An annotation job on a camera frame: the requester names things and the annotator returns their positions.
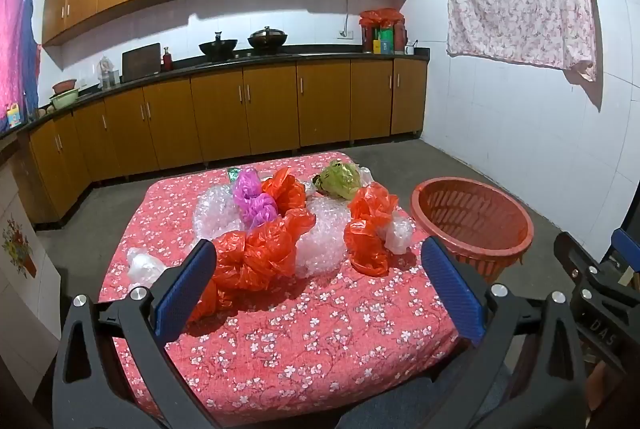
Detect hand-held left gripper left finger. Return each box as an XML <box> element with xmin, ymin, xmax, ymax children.
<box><xmin>52</xmin><ymin>238</ymin><xmax>221</xmax><ymax>429</ymax></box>

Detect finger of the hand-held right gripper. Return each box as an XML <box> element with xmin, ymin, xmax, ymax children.
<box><xmin>607</xmin><ymin>227</ymin><xmax>640</xmax><ymax>287</ymax></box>
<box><xmin>553</xmin><ymin>231</ymin><xmax>603</xmax><ymax>292</ymax></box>

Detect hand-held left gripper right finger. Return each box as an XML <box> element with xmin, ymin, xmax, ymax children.
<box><xmin>420</xmin><ymin>238</ymin><xmax>588</xmax><ymax>429</ymax></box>

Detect small clear plastic bag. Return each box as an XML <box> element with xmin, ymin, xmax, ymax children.
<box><xmin>126</xmin><ymin>247</ymin><xmax>168</xmax><ymax>286</ymax></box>

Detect orange plastic basket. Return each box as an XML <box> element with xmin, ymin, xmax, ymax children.
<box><xmin>410</xmin><ymin>178</ymin><xmax>535</xmax><ymax>285</ymax></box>

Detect large red plastic bag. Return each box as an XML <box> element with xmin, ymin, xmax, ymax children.
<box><xmin>187</xmin><ymin>208</ymin><xmax>317</xmax><ymax>322</ymax></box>

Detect clear bubble wrap sheet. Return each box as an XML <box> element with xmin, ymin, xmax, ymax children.
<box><xmin>292</xmin><ymin>196</ymin><xmax>353</xmax><ymax>280</ymax></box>
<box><xmin>192</xmin><ymin>183</ymin><xmax>251</xmax><ymax>242</ymax></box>

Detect purple plastic bag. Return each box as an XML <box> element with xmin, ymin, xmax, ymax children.
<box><xmin>233</xmin><ymin>169</ymin><xmax>278</xmax><ymax>230</ymax></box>

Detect yellow-green plastic bag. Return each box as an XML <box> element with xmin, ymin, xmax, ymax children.
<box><xmin>313</xmin><ymin>160</ymin><xmax>362</xmax><ymax>201</ymax></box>

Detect red floral tablecloth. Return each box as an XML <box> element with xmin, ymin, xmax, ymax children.
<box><xmin>98</xmin><ymin>152</ymin><xmax>461</xmax><ymax>429</ymax></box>

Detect floral decorated panel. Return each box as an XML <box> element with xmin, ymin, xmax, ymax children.
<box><xmin>0</xmin><ymin>159</ymin><xmax>63</xmax><ymax>340</ymax></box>

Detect wooden lower kitchen cabinets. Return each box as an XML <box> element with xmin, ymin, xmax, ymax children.
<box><xmin>27</xmin><ymin>58</ymin><xmax>429</xmax><ymax>225</ymax></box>

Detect green basin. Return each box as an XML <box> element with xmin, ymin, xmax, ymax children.
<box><xmin>49</xmin><ymin>88</ymin><xmax>81</xmax><ymax>110</ymax></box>

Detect glass jar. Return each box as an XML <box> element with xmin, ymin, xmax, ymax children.
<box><xmin>98</xmin><ymin>56</ymin><xmax>117</xmax><ymax>88</ymax></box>

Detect dark cutting board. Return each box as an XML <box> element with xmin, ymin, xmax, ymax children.
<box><xmin>121</xmin><ymin>42</ymin><xmax>162</xmax><ymax>82</ymax></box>

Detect black wok with lid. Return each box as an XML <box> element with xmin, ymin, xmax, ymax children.
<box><xmin>247</xmin><ymin>26</ymin><xmax>289</xmax><ymax>52</ymax></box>

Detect black kitchen countertop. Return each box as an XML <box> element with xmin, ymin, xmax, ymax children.
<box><xmin>0</xmin><ymin>44</ymin><xmax>431</xmax><ymax>142</ymax></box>

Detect red bag on counter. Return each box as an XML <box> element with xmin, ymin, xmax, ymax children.
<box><xmin>359</xmin><ymin>8</ymin><xmax>407</xmax><ymax>55</ymax></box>

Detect pink hanging cloth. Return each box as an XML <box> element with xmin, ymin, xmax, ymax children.
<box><xmin>0</xmin><ymin>0</ymin><xmax>42</xmax><ymax>133</ymax></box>

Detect white power cable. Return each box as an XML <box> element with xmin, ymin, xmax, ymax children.
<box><xmin>344</xmin><ymin>0</ymin><xmax>363</xmax><ymax>32</ymax></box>

